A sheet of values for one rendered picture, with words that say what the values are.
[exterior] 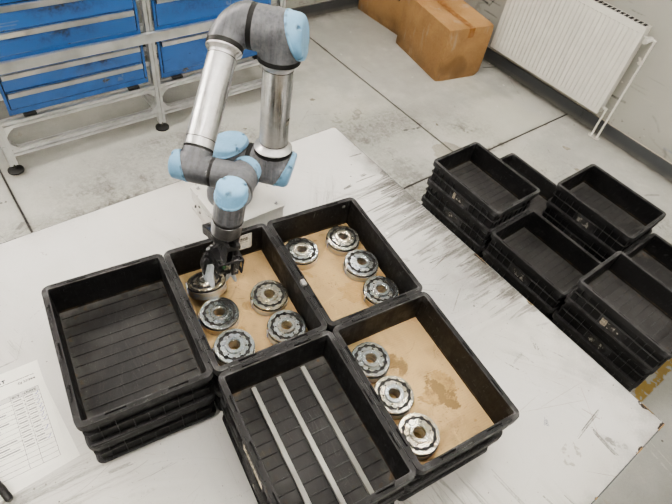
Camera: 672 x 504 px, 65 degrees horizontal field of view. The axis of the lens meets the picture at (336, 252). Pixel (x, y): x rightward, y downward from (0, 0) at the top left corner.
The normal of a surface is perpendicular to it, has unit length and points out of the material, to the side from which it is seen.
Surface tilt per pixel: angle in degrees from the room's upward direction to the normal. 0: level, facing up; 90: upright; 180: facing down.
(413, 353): 0
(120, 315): 0
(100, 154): 0
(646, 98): 90
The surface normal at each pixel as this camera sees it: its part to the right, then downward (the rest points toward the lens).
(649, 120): -0.79, 0.39
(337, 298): 0.12, -0.65
